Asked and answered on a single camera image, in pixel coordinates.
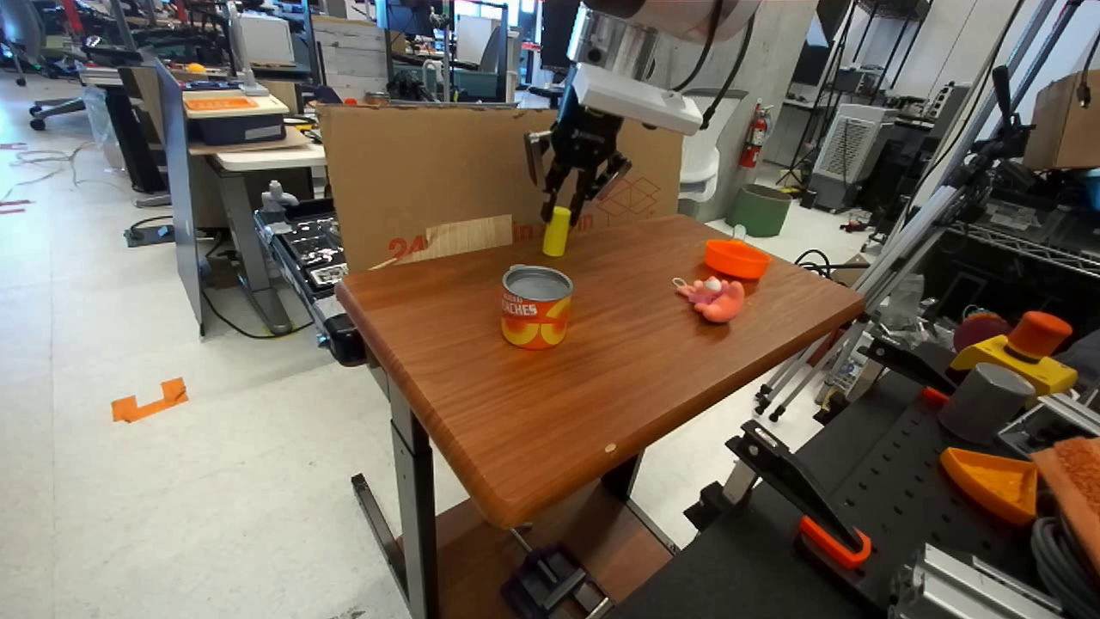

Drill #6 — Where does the cardboard box on shelf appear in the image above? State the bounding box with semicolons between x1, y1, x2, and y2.
1021;67;1100;176

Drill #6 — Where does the orange floor tape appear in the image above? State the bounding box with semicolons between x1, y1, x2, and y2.
107;376;194;428

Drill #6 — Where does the red fire extinguisher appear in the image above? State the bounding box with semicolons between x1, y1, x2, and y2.
736;105;775;176

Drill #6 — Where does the black power strip rail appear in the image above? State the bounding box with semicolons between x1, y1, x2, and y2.
254;179;373;373

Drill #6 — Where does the black office chair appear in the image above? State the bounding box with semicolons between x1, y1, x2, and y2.
25;67;92;134

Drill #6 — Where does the fuzzy orange glove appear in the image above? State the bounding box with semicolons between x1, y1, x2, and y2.
1027;434;1100;579

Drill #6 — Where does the black clamp orange handle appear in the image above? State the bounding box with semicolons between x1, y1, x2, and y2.
911;381;957;412
724;418;878;579

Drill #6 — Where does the grey cylinder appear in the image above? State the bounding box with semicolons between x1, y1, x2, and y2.
934;363;1039;451

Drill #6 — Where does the open tin can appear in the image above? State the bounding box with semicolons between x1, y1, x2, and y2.
499;261;578;353

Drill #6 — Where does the yellow cylindrical block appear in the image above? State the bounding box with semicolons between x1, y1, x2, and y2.
541;202;575;261

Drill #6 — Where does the white desk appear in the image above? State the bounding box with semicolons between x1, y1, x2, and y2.
181;121;330;337

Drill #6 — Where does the orange wedge block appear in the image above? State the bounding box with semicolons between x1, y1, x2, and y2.
940;443;1046;530

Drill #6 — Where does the grey divider panel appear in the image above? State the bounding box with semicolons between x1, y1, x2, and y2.
153;59;214;340

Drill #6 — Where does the wooden table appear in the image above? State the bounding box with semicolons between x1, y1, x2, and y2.
334;210;869;619

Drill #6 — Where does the green bin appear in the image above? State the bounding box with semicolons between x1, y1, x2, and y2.
724;179;794;242

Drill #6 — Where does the black perforated workbench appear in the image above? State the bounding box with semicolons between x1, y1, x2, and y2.
601;327;1100;619

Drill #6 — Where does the brown cardboard panel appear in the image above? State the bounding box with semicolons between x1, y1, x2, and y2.
315;101;689;275

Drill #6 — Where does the pink toy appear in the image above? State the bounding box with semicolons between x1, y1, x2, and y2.
670;272;748;327

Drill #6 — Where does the aluminium extrusion bar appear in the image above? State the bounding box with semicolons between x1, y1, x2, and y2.
885;540;1063;619

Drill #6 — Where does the orange toy pan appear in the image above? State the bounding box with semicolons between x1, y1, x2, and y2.
699;234;775;286

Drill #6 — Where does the dark box orange top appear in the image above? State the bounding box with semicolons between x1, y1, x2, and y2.
180;86;295;148

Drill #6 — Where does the yellow emergency stop button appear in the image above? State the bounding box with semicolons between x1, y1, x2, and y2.
950;305;1082;396

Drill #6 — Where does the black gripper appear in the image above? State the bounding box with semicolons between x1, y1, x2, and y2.
541;86;634;230

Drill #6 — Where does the silver camera tripod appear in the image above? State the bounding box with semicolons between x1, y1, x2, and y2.
752;0;1088;428

